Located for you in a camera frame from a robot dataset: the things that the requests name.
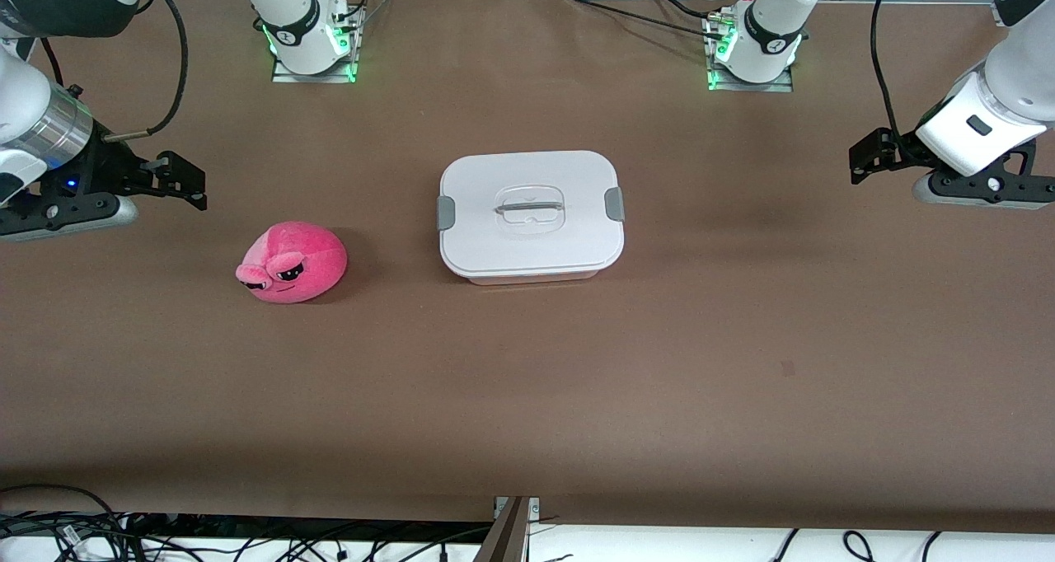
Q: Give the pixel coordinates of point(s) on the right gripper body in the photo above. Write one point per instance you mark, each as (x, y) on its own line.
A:
(105, 169)

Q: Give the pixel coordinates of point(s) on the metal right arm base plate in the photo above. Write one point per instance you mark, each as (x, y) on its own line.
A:
(313, 77)

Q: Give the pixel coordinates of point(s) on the small metal bracket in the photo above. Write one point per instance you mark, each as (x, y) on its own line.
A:
(534, 506)

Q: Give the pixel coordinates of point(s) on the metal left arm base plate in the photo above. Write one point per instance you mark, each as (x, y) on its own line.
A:
(750, 86)

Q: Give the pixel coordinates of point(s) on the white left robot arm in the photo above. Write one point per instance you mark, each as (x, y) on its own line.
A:
(771, 18)

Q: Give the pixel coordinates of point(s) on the brown paper table cover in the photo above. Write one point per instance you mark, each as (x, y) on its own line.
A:
(527, 397)

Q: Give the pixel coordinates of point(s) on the pink translucent plastic box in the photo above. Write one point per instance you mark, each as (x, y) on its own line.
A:
(527, 280)

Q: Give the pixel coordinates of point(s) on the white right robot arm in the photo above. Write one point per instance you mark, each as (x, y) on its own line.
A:
(288, 18)

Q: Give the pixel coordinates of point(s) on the pink plush toy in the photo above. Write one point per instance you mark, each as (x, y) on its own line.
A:
(305, 257)

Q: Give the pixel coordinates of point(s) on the white box lid grey clips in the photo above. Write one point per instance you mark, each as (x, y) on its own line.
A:
(527, 241)

